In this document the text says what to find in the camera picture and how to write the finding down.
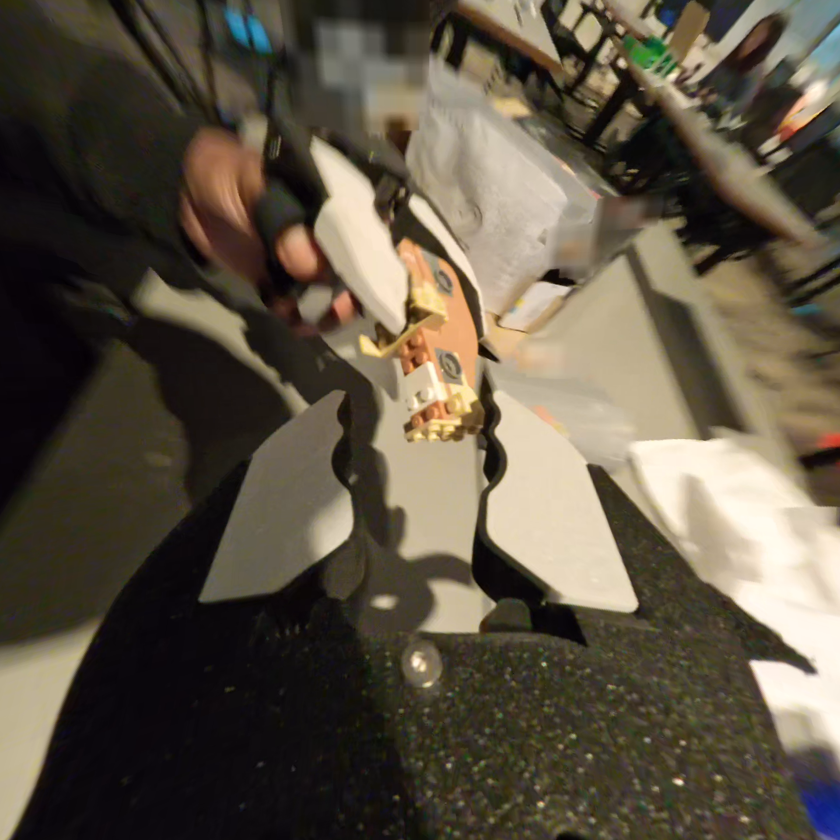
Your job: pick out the person's left forearm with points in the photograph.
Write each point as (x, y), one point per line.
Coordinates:
(98, 164)

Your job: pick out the long wooden top table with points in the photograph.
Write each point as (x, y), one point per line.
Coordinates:
(505, 33)
(722, 157)

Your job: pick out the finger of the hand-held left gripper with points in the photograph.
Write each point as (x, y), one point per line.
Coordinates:
(361, 249)
(459, 262)

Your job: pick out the green plastic bin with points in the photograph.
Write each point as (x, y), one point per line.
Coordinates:
(646, 52)

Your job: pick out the orange and tan brick model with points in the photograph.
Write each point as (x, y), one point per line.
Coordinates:
(459, 328)

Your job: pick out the grey desk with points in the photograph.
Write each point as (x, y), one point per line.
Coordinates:
(623, 341)

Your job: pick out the white printed paper bag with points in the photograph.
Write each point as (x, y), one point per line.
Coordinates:
(492, 184)

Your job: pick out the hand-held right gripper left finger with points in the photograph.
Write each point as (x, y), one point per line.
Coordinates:
(282, 518)

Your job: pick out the blue plastic bin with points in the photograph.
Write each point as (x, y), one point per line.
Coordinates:
(820, 800)

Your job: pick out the person's left hand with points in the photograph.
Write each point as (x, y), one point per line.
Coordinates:
(216, 197)

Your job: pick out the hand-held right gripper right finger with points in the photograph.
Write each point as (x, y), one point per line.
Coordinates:
(558, 525)

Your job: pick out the empty white paper bag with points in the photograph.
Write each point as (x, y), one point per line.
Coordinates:
(735, 525)

